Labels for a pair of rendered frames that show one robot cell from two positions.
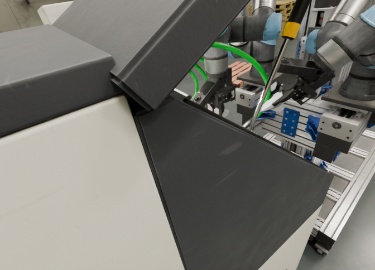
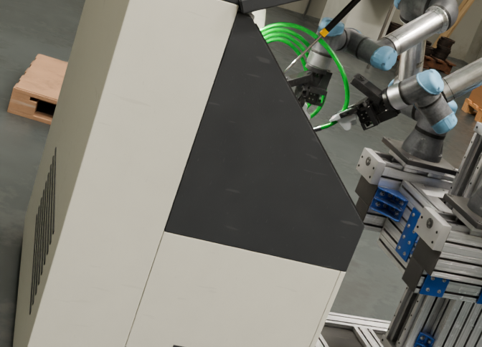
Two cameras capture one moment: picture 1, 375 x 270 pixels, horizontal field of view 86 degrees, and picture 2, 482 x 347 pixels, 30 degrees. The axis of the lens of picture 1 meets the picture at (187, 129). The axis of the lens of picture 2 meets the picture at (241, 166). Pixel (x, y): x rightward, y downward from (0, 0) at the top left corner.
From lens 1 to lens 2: 2.23 m
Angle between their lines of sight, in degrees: 19
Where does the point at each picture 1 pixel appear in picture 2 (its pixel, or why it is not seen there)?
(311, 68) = (376, 94)
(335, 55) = (392, 91)
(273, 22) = (381, 52)
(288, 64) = (360, 81)
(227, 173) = (254, 73)
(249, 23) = (365, 43)
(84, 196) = (209, 25)
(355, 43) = (405, 87)
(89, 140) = (222, 10)
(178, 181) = (234, 51)
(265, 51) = not seen: hidden behind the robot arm
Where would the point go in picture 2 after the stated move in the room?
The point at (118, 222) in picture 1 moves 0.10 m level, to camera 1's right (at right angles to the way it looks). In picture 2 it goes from (206, 45) to (240, 59)
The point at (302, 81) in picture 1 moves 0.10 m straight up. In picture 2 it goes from (367, 103) to (380, 72)
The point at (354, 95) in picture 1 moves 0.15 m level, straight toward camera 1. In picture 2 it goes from (473, 204) to (438, 199)
